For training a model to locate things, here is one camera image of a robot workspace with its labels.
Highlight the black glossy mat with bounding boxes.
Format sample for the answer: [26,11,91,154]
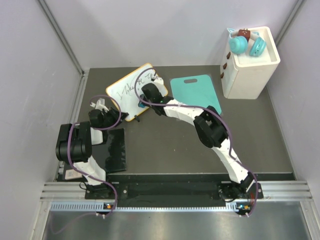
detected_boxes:
[64,127,127,176]

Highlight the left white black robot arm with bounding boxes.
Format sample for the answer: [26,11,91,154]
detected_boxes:
[55,107,129,199]

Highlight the purple cable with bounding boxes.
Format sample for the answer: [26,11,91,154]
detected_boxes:
[67,94,122,216]
[134,67,259,217]

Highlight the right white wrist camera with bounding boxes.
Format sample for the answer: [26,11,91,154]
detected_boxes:
[151,76,164,86]

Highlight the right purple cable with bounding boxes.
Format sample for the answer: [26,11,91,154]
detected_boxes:
[134,67,259,217]

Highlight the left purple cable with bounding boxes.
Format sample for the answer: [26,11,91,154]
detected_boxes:
[67,94,122,216]

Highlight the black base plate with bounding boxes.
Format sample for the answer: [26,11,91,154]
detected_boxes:
[84,181,262,202]

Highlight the black whiteboard foot near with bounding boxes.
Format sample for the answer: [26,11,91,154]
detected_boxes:
[134,115,140,123]

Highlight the small label card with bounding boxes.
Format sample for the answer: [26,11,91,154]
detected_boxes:
[64,169,82,181]

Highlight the grey slotted cable duct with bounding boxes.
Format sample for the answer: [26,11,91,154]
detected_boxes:
[50,201,249,213]

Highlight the teal cutting board mat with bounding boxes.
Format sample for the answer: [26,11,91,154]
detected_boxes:
[170,74,222,114]

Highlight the white drawer cabinet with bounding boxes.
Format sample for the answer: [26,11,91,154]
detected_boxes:
[220,26,281,100]

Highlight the brown toy cube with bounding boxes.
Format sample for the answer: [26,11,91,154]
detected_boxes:
[237,28,251,41]

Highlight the blue heart eraser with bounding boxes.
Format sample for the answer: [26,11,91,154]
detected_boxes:
[138,102,146,108]

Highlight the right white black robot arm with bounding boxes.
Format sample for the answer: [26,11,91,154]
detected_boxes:
[138,83,259,198]

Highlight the teal cat ear headphones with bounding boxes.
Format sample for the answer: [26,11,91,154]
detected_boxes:
[227,28,267,57]

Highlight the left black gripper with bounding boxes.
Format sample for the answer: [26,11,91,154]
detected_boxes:
[101,106,128,130]

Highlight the yellow framed whiteboard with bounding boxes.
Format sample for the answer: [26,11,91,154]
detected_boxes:
[106,63,168,122]

